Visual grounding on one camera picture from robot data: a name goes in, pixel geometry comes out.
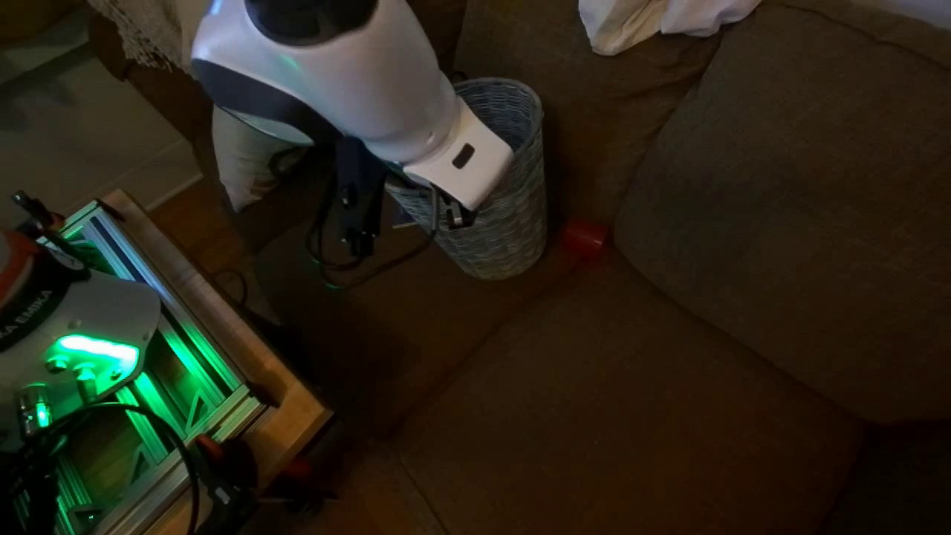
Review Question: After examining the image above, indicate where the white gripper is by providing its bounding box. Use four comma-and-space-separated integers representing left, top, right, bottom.
400, 81, 521, 231

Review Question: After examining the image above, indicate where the grey woven wicker basket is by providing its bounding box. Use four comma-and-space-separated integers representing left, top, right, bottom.
388, 75, 550, 283

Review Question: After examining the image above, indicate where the small red object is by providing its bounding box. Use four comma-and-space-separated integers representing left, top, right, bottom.
560, 218, 613, 264

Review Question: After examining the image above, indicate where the narrow brown sofa back cushion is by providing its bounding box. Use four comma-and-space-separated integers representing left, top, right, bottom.
435, 0, 723, 227

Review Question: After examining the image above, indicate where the white patterned throw pillow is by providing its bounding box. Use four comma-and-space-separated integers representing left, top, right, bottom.
209, 102, 321, 215

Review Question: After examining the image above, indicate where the white crumpled cloth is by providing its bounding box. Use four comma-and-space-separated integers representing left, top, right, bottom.
576, 0, 768, 59

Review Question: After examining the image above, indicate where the brown fabric sofa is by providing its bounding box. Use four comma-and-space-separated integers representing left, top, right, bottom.
86, 0, 951, 535

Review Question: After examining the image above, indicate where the wide brown sofa seat cushion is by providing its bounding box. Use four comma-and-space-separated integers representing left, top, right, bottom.
395, 249, 866, 535

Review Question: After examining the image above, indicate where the red clamp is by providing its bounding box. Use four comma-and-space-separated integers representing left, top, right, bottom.
191, 435, 321, 502

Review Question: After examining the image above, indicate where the large brown sofa back cushion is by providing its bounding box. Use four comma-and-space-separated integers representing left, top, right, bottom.
613, 0, 951, 429

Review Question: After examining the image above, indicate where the white lace cloth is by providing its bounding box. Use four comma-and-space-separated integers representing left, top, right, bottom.
86, 0, 217, 71

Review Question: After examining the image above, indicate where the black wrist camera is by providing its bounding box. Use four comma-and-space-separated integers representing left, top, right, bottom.
325, 133, 395, 261

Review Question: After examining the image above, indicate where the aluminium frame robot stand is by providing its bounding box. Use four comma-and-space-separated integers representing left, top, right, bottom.
38, 197, 272, 535

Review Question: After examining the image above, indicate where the black cable loop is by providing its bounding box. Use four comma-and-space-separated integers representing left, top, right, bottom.
0, 399, 206, 535

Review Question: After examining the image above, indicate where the black lever handle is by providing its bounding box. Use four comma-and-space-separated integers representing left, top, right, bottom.
10, 191, 90, 276

